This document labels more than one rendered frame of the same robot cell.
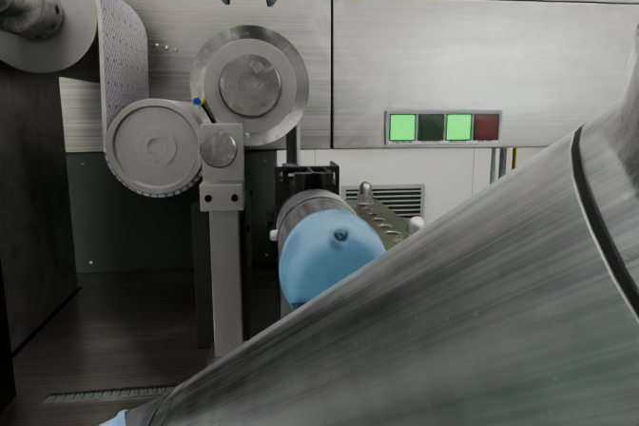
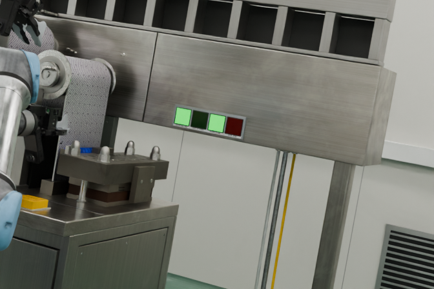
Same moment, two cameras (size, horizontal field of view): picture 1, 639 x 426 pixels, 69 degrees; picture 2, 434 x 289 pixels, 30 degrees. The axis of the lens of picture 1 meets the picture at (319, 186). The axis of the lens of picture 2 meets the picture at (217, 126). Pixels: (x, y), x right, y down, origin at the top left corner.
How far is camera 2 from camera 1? 1.99 m
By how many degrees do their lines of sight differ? 31
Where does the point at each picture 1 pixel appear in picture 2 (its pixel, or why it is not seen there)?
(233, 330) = (17, 173)
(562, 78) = (290, 103)
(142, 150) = not seen: hidden behind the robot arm
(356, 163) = (410, 200)
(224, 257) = (20, 140)
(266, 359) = not seen: outside the picture
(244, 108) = (42, 82)
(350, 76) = (159, 80)
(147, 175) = not seen: hidden behind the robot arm
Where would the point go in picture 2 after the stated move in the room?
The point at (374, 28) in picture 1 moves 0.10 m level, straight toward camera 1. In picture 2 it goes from (176, 54) to (156, 49)
